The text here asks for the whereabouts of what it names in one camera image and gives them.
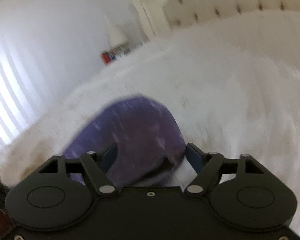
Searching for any purple patterned hooded jacket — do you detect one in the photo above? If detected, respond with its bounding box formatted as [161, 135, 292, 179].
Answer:
[64, 96, 186, 187]

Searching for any cream bed comforter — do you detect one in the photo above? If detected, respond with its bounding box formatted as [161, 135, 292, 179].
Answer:
[0, 10, 300, 236]

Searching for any red book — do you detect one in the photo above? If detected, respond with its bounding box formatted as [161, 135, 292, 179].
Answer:
[100, 51, 116, 65]

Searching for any white table lamp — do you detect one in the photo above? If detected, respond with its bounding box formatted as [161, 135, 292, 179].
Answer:
[107, 22, 128, 49]

